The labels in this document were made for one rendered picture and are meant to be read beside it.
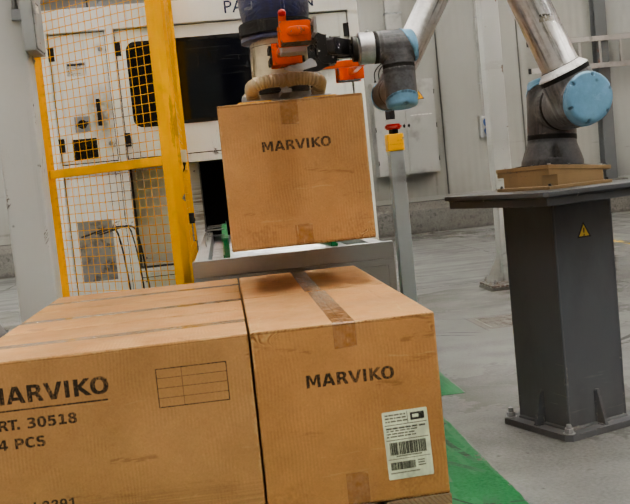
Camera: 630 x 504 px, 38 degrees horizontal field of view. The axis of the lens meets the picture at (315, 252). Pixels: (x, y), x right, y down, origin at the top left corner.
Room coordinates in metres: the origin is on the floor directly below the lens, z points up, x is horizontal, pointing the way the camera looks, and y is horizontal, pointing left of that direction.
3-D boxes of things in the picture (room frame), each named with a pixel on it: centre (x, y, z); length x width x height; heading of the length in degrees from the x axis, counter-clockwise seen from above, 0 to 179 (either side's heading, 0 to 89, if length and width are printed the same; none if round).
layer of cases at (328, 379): (2.51, 0.31, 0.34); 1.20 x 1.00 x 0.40; 5
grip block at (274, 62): (2.62, 0.03, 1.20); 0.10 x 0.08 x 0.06; 96
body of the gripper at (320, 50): (2.63, -0.11, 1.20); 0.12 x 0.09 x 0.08; 95
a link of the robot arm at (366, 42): (2.63, -0.20, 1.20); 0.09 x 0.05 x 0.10; 5
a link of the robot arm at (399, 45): (2.64, -0.28, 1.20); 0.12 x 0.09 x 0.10; 95
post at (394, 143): (3.81, -0.37, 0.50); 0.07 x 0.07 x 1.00; 5
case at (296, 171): (2.85, 0.05, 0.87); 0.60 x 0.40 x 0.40; 4
